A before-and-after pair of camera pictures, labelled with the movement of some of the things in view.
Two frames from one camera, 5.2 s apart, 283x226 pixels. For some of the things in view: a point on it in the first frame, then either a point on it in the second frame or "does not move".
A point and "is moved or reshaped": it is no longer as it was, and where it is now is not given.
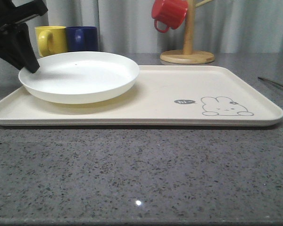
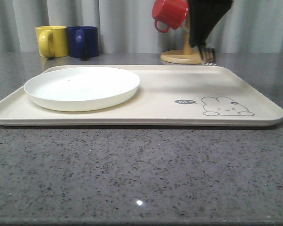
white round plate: x=69 y=77 is moved or reshaped
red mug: x=172 y=12 does not move
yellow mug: x=52 y=40 does not move
